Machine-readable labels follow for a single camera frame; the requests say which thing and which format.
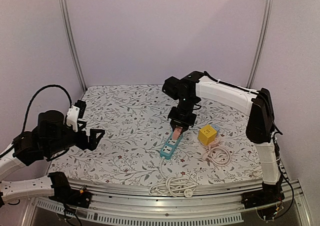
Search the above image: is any white power strip cable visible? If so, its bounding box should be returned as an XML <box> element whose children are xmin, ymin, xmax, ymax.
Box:
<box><xmin>148</xmin><ymin>157</ymin><xmax>198</xmax><ymax>198</ymax></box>

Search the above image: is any blue plug adapter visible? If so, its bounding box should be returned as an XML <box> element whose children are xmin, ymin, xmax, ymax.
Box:
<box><xmin>212</xmin><ymin>125</ymin><xmax>220</xmax><ymax>134</ymax></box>

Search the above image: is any yellow cube socket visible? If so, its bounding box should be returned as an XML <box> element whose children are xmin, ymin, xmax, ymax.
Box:
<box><xmin>197</xmin><ymin>125</ymin><xmax>217</xmax><ymax>146</ymax></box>

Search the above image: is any pink round power socket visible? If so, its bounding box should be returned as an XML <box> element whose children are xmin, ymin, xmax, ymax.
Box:
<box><xmin>207</xmin><ymin>134</ymin><xmax>221</xmax><ymax>148</ymax></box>

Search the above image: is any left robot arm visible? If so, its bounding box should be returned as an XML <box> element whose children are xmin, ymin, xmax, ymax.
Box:
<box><xmin>0</xmin><ymin>100</ymin><xmax>105</xmax><ymax>208</ymax></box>

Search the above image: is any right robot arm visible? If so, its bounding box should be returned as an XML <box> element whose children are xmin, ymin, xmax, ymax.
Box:
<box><xmin>162</xmin><ymin>71</ymin><xmax>286</xmax><ymax>209</ymax></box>

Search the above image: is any pink plug adapter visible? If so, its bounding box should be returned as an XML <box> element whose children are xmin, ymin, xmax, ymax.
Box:
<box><xmin>172</xmin><ymin>126</ymin><xmax>183</xmax><ymax>140</ymax></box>

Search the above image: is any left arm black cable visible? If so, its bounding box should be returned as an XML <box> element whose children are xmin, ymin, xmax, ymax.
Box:
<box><xmin>21</xmin><ymin>84</ymin><xmax>73</xmax><ymax>134</ymax></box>

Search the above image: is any aluminium frame post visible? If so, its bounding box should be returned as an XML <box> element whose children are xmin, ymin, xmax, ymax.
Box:
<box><xmin>246</xmin><ymin>0</ymin><xmax>273</xmax><ymax>88</ymax></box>
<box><xmin>59</xmin><ymin>0</ymin><xmax>87</xmax><ymax>92</ymax></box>

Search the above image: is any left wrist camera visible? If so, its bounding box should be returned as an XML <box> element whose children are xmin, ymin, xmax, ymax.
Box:
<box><xmin>66</xmin><ymin>106</ymin><xmax>80</xmax><ymax>132</ymax></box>

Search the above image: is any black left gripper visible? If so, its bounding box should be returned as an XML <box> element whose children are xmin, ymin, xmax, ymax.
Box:
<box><xmin>46</xmin><ymin>121</ymin><xmax>105</xmax><ymax>156</ymax></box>

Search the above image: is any right aluminium frame post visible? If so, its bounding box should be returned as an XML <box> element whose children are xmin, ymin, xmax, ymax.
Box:
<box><xmin>246</xmin><ymin>0</ymin><xmax>273</xmax><ymax>88</ymax></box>

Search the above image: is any left aluminium frame post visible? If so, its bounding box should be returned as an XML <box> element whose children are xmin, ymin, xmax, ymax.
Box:
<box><xmin>59</xmin><ymin>0</ymin><xmax>87</xmax><ymax>92</ymax></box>

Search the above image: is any floral patterned table mat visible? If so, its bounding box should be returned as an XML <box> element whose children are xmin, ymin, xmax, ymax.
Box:
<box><xmin>48</xmin><ymin>85</ymin><xmax>263</xmax><ymax>186</ymax></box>

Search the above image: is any teal power strip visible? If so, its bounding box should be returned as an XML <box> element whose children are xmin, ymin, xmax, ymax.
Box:
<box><xmin>159</xmin><ymin>133</ymin><xmax>183</xmax><ymax>160</ymax></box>

